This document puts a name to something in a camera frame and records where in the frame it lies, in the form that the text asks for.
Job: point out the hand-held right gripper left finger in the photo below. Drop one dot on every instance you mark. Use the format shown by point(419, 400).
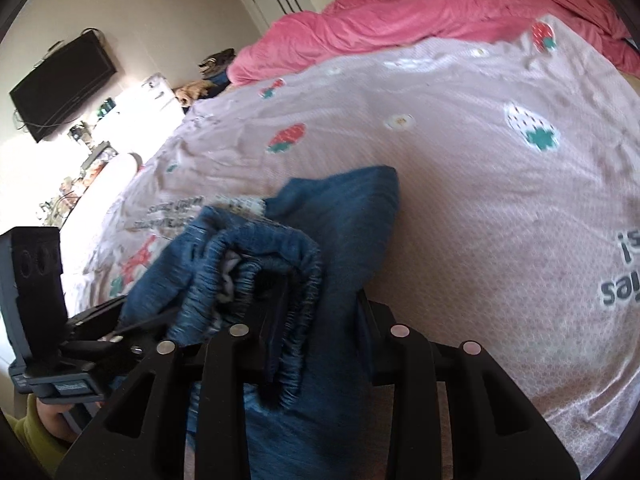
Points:
point(225, 385)

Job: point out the blue denim pants lace trim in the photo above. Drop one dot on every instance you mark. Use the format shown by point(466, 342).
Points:
point(325, 240)

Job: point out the clutter of small dresser items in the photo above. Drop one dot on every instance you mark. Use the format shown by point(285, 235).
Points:
point(87, 135)

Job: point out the black wall television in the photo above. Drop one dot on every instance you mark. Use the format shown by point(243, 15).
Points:
point(60, 85)

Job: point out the pink strawberry printed bedsheet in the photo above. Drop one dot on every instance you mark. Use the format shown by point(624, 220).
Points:
point(450, 200)

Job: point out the tan cloth heap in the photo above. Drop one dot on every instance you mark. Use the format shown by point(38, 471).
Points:
point(192, 91)

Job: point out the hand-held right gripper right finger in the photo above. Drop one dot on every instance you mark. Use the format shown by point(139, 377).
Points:
point(380, 340)

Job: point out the pink duvet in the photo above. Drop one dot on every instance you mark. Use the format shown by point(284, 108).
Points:
point(400, 20)

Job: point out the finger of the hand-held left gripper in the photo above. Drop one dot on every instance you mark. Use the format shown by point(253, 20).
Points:
point(100, 340)

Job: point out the person's left forearm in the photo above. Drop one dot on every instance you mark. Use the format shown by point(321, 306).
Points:
point(35, 440)

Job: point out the white dresser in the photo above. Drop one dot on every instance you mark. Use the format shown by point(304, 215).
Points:
point(145, 110)

